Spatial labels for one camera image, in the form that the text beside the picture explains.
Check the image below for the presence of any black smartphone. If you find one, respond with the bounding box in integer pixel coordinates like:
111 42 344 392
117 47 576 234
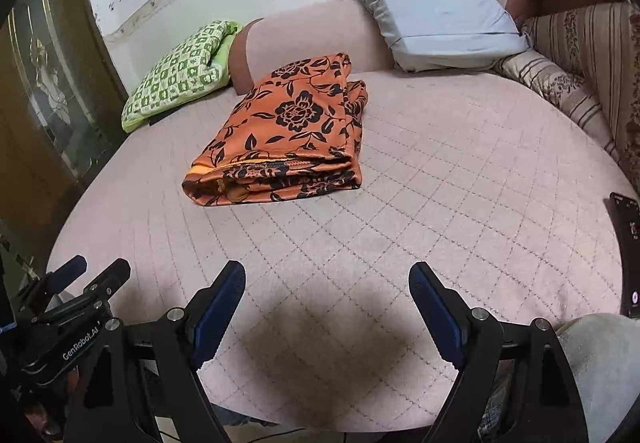
604 192 640 319

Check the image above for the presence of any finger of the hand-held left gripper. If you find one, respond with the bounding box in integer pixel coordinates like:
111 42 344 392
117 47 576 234
22 255 88 311
50 258 132 321

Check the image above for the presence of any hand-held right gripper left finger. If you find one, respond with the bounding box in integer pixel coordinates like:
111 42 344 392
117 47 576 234
65 259 247 443

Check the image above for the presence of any person's left hand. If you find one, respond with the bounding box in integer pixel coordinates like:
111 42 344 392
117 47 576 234
22 369 82 432

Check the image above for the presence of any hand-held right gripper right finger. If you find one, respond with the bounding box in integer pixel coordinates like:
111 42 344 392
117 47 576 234
407 261 591 443

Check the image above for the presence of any black cable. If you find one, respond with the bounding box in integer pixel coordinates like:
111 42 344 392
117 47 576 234
235 427 308 443

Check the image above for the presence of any pink bolster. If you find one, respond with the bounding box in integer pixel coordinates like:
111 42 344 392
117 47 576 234
227 0 530 96

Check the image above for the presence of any person's leg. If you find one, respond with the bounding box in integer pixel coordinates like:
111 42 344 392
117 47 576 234
555 313 640 443

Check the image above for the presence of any grey pillow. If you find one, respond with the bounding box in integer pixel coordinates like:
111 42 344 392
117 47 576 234
331 0 531 73

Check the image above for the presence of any pink quilted bed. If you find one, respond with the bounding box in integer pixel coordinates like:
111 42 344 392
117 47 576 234
45 70 636 434

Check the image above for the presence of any striped floral cushion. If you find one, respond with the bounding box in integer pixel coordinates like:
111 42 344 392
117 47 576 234
492 50 621 159

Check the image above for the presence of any wooden glass door cabinet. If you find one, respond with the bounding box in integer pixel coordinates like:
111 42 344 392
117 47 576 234
0 0 128 274

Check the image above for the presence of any green patterned pillow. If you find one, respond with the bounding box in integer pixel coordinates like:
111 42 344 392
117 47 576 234
121 20 244 134

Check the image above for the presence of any orange floral garment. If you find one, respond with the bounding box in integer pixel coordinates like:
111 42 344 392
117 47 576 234
181 52 369 209

